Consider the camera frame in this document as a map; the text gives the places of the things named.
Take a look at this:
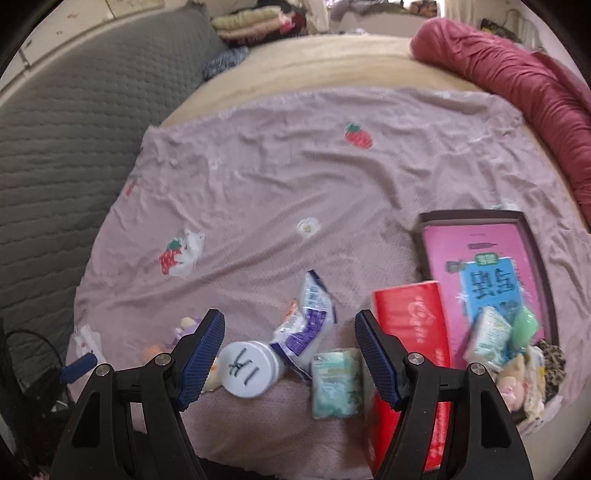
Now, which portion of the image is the stack of folded clothes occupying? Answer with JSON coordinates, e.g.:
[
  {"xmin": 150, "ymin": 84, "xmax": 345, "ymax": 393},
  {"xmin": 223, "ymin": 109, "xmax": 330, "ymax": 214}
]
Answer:
[{"xmin": 212, "ymin": 4, "xmax": 324, "ymax": 47}]

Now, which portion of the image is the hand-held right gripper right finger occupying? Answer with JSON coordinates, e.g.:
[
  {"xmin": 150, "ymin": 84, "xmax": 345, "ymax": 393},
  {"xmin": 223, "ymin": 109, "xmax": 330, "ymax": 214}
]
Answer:
[{"xmin": 355, "ymin": 309, "xmax": 534, "ymax": 480}]

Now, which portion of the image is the green white tissue pack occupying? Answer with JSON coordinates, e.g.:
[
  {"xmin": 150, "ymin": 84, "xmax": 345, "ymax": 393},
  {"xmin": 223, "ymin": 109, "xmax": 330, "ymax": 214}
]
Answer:
[
  {"xmin": 463, "ymin": 305, "xmax": 514, "ymax": 372},
  {"xmin": 310, "ymin": 348, "xmax": 365, "ymax": 420}
]

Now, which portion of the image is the black cable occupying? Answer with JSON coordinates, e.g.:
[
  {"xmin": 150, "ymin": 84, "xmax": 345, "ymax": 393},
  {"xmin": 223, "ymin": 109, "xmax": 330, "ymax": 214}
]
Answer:
[{"xmin": 0, "ymin": 328, "xmax": 70, "ymax": 416}]

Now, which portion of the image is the red bolster pillow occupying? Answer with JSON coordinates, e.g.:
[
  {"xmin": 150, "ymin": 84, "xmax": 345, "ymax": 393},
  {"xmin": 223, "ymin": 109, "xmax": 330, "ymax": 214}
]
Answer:
[{"xmin": 410, "ymin": 18, "xmax": 591, "ymax": 208}]

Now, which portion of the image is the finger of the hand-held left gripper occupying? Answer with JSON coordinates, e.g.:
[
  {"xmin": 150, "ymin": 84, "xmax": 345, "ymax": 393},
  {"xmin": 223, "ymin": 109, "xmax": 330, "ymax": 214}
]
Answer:
[{"xmin": 60, "ymin": 353, "xmax": 99, "ymax": 383}]

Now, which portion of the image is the brown tray with pink print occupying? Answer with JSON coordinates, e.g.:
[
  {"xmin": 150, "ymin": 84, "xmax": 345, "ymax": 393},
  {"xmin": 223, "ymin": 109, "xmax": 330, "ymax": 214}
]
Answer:
[{"xmin": 413, "ymin": 210, "xmax": 561, "ymax": 423}]

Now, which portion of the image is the beige bed sheet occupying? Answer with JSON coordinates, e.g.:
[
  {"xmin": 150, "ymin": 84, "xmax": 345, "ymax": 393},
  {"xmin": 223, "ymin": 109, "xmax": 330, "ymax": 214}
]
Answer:
[{"xmin": 159, "ymin": 34, "xmax": 476, "ymax": 127}]

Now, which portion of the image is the white lidded pill bottle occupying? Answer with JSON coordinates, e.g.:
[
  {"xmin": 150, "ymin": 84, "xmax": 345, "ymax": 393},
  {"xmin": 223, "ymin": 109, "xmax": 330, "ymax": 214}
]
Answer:
[{"xmin": 217, "ymin": 340, "xmax": 283, "ymax": 398}]

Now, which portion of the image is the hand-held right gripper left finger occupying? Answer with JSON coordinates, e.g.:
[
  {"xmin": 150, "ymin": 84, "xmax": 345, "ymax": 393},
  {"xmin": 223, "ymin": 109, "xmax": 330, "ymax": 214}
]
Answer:
[{"xmin": 48, "ymin": 308, "xmax": 227, "ymax": 480}]

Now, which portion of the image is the grey quilted cover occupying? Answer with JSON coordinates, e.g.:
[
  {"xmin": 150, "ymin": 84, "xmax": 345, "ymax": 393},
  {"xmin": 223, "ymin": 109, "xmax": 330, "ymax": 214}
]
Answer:
[{"xmin": 0, "ymin": 4, "xmax": 227, "ymax": 352}]

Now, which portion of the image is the leopard print scrunchie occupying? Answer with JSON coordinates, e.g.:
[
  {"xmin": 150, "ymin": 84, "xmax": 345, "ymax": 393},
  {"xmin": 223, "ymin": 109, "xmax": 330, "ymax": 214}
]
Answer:
[{"xmin": 536, "ymin": 339, "xmax": 568, "ymax": 402}]

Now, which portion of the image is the cream teddy bear plush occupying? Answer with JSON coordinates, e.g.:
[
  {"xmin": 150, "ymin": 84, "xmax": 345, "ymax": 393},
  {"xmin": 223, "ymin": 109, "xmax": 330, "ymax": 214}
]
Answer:
[{"xmin": 496, "ymin": 355, "xmax": 529, "ymax": 409}]

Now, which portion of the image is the pink strawberry print blanket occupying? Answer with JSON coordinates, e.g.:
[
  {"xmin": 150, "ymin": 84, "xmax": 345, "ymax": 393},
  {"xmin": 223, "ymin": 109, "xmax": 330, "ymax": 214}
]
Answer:
[{"xmin": 65, "ymin": 88, "xmax": 578, "ymax": 480}]

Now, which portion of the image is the blue patterned cloth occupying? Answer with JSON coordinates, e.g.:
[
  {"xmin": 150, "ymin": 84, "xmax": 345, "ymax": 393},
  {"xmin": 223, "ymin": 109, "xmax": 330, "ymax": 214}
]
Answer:
[{"xmin": 203, "ymin": 46, "xmax": 250, "ymax": 81}]

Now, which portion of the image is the green sponge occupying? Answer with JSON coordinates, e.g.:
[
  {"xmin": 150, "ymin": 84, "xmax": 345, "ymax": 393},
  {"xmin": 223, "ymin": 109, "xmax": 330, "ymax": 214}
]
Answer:
[{"xmin": 508, "ymin": 307, "xmax": 540, "ymax": 354}]

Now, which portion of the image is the red tissue package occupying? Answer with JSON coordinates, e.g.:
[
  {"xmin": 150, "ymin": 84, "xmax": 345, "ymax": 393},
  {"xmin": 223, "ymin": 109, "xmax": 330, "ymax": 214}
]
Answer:
[{"xmin": 367, "ymin": 280, "xmax": 455, "ymax": 476}]

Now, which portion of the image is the white floral scrunchie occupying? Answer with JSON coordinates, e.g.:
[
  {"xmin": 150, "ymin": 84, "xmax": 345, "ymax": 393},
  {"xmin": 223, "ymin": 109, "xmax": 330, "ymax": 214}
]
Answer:
[{"xmin": 524, "ymin": 346, "xmax": 548, "ymax": 421}]

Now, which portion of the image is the purple white foil packet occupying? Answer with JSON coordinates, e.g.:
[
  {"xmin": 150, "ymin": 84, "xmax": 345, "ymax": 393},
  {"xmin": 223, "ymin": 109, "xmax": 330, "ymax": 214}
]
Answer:
[{"xmin": 270, "ymin": 270, "xmax": 338, "ymax": 380}]

